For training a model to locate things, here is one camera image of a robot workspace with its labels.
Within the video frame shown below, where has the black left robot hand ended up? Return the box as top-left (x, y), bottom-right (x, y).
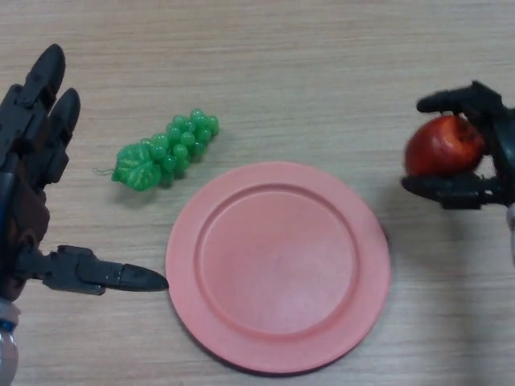
top-left (0, 43), bottom-right (169, 302)

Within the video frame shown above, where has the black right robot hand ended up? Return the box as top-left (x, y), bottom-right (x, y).
top-left (401, 80), bottom-right (515, 211)

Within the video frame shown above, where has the red apple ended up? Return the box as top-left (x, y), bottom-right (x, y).
top-left (404, 115), bottom-right (487, 178)

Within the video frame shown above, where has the pink round plate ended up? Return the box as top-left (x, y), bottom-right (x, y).
top-left (165, 161), bottom-right (392, 375)

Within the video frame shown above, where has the green plastic grape bunch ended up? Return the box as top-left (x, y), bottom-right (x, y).
top-left (92, 107), bottom-right (220, 191)

